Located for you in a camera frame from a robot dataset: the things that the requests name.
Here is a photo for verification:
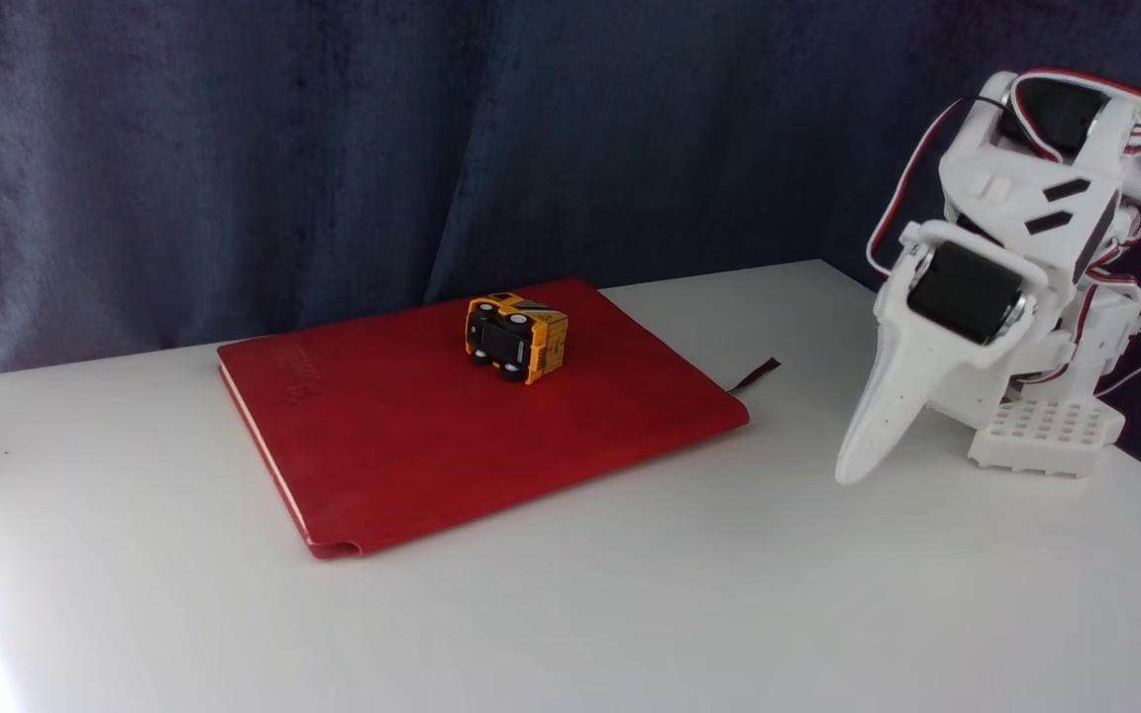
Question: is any red notebook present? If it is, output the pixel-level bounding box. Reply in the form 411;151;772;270
216;277;781;560

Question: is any white base cable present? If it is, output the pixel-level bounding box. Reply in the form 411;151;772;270
1093;325;1141;399

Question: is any yellow toy truck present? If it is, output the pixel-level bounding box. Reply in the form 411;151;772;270
465;292;570;385

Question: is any dark blue curtain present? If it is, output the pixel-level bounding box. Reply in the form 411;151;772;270
0;0;1141;501

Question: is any red black white gripper cable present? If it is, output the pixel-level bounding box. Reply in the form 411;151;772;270
866;94;987;278

